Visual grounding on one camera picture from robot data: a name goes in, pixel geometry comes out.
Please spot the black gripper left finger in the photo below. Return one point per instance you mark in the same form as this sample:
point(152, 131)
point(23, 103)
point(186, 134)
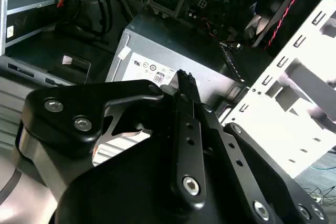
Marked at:
point(187, 161)

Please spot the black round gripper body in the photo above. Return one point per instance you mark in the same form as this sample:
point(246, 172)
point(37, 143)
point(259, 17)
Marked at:
point(131, 195)

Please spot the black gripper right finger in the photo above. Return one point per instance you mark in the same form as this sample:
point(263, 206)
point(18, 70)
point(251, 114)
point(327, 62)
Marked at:
point(223, 140)

